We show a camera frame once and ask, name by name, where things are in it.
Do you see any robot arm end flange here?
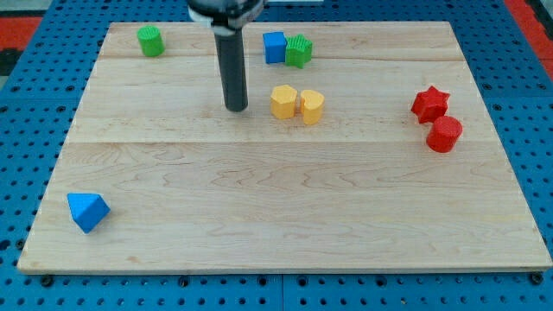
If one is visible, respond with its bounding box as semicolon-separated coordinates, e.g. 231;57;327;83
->
188;0;266;36

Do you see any yellow hexagon block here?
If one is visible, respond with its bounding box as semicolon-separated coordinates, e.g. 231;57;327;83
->
270;85;298;119

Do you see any yellow heart block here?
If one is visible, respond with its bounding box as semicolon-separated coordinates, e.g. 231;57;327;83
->
300;90;325;125

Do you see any wooden board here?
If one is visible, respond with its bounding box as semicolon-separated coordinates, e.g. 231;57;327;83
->
17;22;552;275

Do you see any green star block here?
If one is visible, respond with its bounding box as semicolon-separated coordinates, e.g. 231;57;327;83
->
285;34;313;68

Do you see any blue cube block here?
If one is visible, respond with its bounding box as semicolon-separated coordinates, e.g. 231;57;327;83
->
263;31;287;64

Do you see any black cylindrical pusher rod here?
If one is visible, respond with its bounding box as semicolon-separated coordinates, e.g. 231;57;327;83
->
214;29;248;112

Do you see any red star block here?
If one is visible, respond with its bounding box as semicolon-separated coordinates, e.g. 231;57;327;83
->
410;86;450;124

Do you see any green cylinder block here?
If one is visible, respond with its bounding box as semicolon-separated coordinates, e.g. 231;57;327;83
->
137;25;165;57

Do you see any red cylinder block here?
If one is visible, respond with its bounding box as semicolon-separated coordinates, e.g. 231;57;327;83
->
426;116;463;153

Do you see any blue triangle block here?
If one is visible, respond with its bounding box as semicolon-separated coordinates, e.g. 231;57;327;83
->
67;193;111;234

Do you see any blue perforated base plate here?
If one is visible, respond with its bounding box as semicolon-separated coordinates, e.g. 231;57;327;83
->
1;1;552;310

